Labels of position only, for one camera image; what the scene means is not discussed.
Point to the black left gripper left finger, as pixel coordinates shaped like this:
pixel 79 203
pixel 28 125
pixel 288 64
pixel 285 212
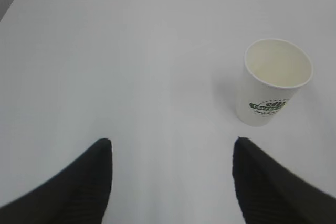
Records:
pixel 78 194

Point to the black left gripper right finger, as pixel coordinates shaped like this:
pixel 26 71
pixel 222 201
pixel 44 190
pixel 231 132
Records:
pixel 269 193

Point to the white paper coffee cup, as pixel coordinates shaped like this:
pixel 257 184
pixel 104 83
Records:
pixel 273 71

